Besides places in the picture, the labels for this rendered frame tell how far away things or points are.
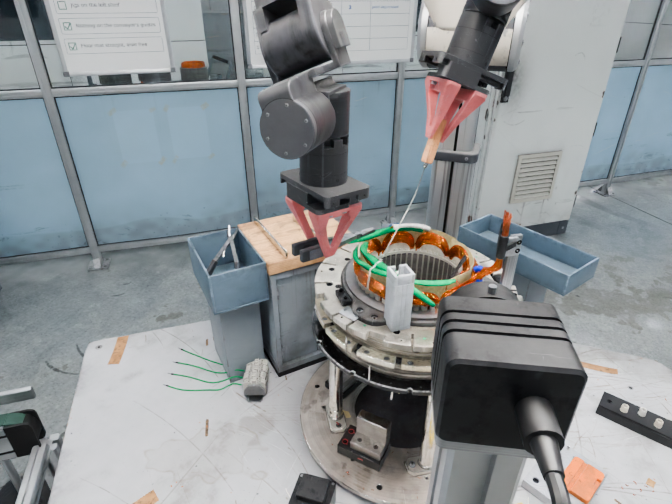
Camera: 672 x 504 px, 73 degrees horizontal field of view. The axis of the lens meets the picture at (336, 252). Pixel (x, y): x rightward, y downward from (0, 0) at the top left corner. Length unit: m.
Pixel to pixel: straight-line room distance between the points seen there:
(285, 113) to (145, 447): 0.70
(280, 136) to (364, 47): 2.53
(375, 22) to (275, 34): 2.47
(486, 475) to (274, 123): 0.34
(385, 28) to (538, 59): 0.89
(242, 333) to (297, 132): 0.59
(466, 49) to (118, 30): 2.31
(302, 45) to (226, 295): 0.50
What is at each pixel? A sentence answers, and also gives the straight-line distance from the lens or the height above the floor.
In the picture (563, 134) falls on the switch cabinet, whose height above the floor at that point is 0.73.
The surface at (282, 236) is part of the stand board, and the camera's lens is 0.94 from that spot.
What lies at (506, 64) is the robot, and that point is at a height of 1.37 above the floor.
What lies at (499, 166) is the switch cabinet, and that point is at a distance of 3.03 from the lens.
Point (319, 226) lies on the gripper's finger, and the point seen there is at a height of 1.26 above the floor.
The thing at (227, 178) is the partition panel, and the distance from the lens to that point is 2.98.
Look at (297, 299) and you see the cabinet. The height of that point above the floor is 0.96.
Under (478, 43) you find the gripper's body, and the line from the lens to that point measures 0.63.
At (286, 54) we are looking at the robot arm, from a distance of 0.51.
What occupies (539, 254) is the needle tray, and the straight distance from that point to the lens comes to 1.04.
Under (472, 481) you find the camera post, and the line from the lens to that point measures 0.21.
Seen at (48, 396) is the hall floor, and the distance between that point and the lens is 2.38.
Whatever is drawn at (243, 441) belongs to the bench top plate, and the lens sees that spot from 0.92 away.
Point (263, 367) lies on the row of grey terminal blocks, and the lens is 0.99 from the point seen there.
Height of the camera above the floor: 1.50
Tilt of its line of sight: 30 degrees down
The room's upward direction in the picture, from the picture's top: straight up
